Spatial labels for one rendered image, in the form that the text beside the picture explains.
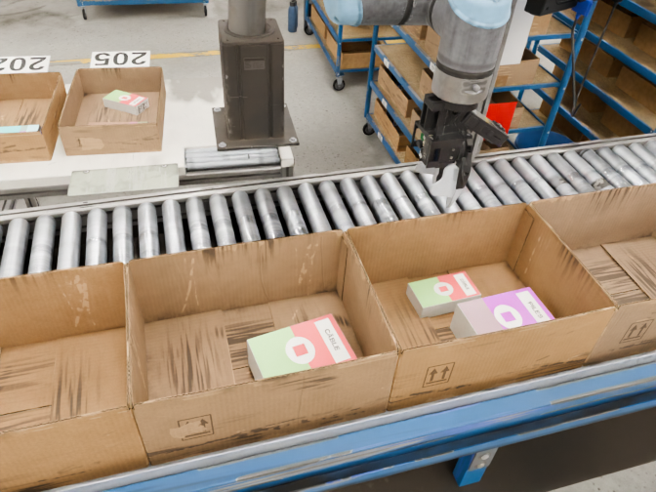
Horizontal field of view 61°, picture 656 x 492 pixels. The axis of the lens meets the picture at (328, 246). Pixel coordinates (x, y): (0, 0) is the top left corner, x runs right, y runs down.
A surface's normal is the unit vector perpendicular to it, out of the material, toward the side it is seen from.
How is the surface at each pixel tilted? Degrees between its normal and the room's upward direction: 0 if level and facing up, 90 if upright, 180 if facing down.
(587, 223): 89
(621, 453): 0
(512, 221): 90
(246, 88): 90
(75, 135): 90
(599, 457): 0
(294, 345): 0
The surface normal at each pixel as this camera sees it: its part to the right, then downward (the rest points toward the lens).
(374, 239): 0.29, 0.66
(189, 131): 0.05, -0.74
